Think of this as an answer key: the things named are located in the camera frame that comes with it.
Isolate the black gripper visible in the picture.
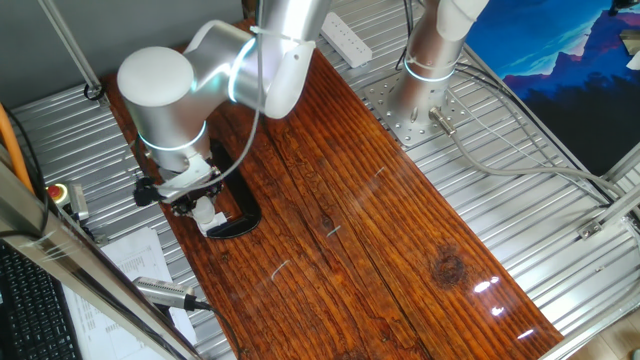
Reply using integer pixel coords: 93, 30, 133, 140
169, 172, 224, 219

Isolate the white light bulb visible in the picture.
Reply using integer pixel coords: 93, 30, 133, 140
192, 196, 217, 225

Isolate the white plug socket adapter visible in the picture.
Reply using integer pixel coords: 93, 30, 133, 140
198, 212, 232, 238

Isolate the black C-clamp with steel screw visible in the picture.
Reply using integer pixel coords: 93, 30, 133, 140
204, 138, 263, 240

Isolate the printed white paper sheet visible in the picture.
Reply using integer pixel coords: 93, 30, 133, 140
62, 227, 199, 360

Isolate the brown wooden board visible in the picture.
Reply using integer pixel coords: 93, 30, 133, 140
102, 19, 564, 360

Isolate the orange pole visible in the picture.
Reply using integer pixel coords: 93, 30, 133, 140
0, 102, 35, 196

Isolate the black keyboard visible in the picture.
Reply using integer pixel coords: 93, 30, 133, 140
0, 239, 84, 360

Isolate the thin diagonal metal rod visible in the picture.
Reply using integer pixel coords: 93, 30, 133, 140
37, 0, 109, 106

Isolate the white power strip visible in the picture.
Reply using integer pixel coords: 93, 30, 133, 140
319, 12, 374, 69

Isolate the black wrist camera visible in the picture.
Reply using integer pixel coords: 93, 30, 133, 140
132, 176, 164, 207

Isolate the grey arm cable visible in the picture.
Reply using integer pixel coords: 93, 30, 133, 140
164, 0, 265, 197

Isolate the black camera cable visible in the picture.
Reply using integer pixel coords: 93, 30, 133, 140
192, 299, 244, 360

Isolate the shiny metal frame bar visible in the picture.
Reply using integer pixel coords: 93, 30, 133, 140
0, 144, 201, 360

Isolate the black cable beside orange pole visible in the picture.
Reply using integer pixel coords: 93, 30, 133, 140
0, 107, 51, 240

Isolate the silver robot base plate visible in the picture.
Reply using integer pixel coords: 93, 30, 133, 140
363, 74, 469, 148

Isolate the black base cable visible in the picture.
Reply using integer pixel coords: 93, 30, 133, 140
396, 0, 417, 72

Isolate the thick grey base cable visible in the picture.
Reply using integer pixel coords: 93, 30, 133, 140
428, 107, 640, 207

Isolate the thin white cable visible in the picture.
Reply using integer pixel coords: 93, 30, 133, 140
447, 87, 609, 204

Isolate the aluminium frame profile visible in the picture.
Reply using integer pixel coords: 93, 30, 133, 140
578, 185, 640, 240

